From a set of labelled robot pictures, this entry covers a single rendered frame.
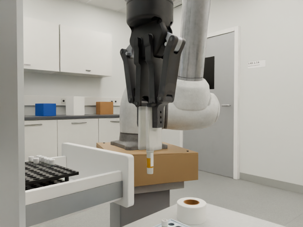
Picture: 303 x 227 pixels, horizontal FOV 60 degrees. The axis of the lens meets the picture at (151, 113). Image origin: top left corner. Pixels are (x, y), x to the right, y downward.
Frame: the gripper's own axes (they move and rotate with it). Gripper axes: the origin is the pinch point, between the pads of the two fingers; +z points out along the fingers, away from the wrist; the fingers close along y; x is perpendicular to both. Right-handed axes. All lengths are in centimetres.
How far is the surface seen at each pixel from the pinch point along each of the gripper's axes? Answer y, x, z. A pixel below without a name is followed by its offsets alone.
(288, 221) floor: -53, 221, 99
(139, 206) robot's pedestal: -43, 35, 33
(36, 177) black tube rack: -18.9, -11.2, 9.7
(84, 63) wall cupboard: -341, 181, -74
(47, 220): -12.8, -11.6, 15.7
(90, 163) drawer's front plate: -25.6, 4.2, 10.4
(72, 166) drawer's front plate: -34.3, 3.9, 12.4
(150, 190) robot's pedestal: -38, 36, 27
